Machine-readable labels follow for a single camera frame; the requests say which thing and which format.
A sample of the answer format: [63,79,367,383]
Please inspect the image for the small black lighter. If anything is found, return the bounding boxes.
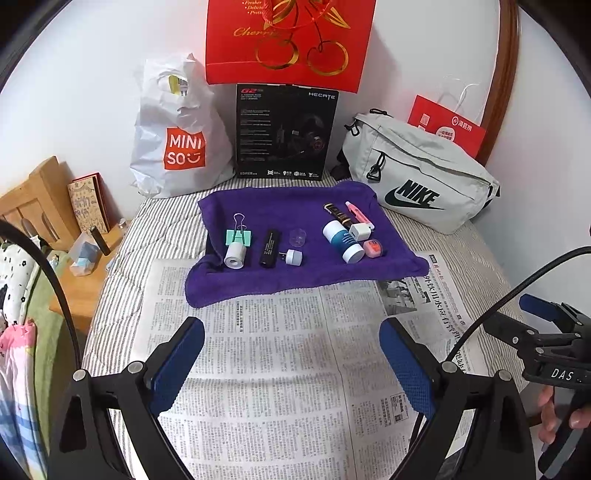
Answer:
[90,226,112,257]

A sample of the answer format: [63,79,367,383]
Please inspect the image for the white plastic shopping bag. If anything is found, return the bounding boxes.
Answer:
[130,52,236,199]

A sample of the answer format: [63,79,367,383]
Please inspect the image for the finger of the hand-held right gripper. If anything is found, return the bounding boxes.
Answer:
[518,293,591,335]
[484,313,548,355]

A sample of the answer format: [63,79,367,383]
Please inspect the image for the wooden bedside table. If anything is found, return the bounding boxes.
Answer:
[46,226,127,333]

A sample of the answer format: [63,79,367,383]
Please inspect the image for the purple towel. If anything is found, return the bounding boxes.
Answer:
[185,179,430,309]

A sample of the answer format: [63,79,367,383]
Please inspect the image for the red gift bag gold cherries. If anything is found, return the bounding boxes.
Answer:
[205,0,376,94]

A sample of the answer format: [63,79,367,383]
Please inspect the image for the red paper bag white handles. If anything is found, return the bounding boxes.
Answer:
[407,76,488,160]

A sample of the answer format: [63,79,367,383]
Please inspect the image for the brown patterned notebook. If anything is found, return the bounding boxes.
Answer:
[68,172,112,234]

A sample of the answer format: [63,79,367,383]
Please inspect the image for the black and gold tube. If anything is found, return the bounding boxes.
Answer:
[323,202,356,232]

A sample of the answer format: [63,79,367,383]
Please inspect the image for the brown wooden bed post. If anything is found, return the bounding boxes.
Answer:
[475,0,520,167]

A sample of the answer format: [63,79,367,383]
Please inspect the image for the striped bed sheet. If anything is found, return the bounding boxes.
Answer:
[81,173,532,480]

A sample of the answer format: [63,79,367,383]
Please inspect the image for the newspaper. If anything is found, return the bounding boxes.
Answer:
[131,251,490,480]

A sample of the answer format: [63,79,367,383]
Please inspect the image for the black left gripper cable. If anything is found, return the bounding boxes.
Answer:
[0,220,81,374]

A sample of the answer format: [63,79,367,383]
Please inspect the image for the green binder clip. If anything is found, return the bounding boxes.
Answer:
[225,212,254,247]

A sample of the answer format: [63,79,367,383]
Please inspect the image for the black rectangular battery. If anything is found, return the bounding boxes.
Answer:
[259,229,283,268]

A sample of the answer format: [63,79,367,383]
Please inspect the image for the white bottle blue label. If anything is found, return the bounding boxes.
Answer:
[322,220,365,265]

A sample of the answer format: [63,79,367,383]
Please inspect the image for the grey waist bag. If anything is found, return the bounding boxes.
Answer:
[336,108,502,235]

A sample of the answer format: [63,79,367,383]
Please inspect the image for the green blanket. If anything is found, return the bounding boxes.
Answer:
[23,272,77,416]

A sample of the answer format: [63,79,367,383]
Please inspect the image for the clear blue plastic box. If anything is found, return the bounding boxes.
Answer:
[68,231,103,278]

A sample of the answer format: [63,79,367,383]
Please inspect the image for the black headset box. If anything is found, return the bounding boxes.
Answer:
[235,83,340,182]

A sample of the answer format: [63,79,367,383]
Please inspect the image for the pink highlighter pen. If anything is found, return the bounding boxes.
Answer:
[344,200,376,232]

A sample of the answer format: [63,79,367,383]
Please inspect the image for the person's right hand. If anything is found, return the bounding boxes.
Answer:
[537,385,591,446]

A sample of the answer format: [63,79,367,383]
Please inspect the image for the white tape roll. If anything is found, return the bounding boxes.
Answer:
[224,242,247,269]

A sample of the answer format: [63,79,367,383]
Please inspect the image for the pink cloth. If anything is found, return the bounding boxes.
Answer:
[0,318,38,407]

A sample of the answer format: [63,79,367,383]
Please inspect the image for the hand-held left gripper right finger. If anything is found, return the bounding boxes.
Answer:
[379,316,539,480]

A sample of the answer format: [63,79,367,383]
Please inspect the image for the white dotted cloth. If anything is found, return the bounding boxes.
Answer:
[0,237,44,333]

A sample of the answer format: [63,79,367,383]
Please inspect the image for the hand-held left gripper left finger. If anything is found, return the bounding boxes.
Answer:
[48,316,206,480]

